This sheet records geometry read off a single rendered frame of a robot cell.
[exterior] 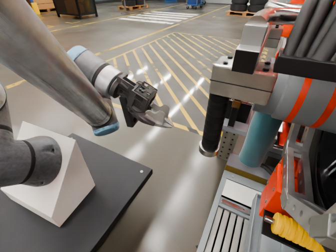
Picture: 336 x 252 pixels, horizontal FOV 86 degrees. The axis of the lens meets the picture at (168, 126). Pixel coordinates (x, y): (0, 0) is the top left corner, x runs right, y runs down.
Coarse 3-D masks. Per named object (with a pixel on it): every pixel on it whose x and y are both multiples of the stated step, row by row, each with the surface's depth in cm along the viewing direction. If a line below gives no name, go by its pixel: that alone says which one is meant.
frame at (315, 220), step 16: (304, 128) 62; (288, 144) 60; (304, 144) 58; (288, 160) 55; (304, 160) 55; (288, 176) 50; (304, 176) 50; (288, 192) 47; (304, 192) 47; (288, 208) 42; (304, 208) 35; (320, 208) 38; (304, 224) 33; (320, 224) 28; (320, 240) 27
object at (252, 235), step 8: (256, 200) 95; (256, 208) 92; (256, 216) 88; (248, 224) 90; (256, 224) 86; (248, 232) 84; (256, 232) 83; (248, 240) 79; (256, 240) 80; (248, 248) 76; (256, 248) 78
